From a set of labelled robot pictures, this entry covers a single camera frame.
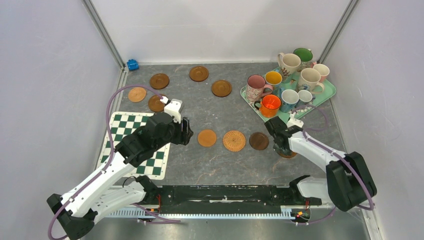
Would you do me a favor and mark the dark walnut wooden coaster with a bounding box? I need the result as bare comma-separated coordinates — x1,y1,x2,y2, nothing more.
249,132,270,151

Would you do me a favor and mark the brown ridged wooden coaster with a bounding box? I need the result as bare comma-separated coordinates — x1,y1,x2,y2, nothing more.
275,149,297,159

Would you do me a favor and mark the brown wooden saucer coaster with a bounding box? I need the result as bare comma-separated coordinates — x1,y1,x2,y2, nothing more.
211,79,233,98
149,73,170,90
148,94,165,112
189,66,209,82

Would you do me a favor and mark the light orange wooden coaster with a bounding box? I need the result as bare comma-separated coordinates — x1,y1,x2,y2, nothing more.
197,129,217,147

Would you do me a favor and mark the woven rattan coaster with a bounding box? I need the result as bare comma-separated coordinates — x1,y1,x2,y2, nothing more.
222,130,246,152

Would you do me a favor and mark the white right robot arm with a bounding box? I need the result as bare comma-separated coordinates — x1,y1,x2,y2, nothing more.
264,116,377,212

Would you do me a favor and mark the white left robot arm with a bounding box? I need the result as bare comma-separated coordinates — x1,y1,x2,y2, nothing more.
46,112,194,240

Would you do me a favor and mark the light cork coaster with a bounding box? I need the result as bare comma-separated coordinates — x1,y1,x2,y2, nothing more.
128,87,147,103

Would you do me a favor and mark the mint green floral tray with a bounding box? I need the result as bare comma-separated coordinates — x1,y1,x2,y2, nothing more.
240,72,336,123

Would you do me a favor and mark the blue patterned mug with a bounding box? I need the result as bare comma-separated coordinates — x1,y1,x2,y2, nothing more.
277,89,299,113

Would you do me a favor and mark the small white blue mug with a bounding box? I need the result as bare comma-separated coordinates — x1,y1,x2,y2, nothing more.
295,89,316,108

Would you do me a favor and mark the green white chessboard mat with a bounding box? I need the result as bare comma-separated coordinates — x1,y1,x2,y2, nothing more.
96,111,171,180

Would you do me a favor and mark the pink patterned mug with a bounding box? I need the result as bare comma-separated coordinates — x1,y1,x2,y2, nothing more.
245,74,274,102

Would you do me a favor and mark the yellow inside mug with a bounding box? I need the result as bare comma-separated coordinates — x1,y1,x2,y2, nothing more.
264,71,283,90

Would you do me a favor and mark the large cream mug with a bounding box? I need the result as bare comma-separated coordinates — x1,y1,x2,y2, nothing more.
295,68,325,95

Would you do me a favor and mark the white floral mug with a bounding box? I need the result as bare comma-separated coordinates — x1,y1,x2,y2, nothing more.
277,52,302,79

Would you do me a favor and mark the pink white mug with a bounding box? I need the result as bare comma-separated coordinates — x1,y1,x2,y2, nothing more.
310,62,330,83

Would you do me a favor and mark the blue toy block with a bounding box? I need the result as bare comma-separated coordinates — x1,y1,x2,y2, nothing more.
126,59,139,71

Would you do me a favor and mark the green inside mug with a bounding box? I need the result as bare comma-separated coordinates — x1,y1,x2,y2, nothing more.
292,47,313,71

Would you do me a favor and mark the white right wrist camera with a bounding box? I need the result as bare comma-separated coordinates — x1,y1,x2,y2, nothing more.
286,113,304,129

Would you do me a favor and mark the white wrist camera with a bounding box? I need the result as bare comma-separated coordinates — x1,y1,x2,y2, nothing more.
164,99,183,124
286,113,304,129

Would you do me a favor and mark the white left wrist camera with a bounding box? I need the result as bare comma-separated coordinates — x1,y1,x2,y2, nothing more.
164,99,183,124

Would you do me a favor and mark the orange mug black handle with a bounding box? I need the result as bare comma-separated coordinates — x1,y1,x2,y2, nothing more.
253,94,282,118

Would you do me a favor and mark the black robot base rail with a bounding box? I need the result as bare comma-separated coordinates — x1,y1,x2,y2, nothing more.
138,185,323,215

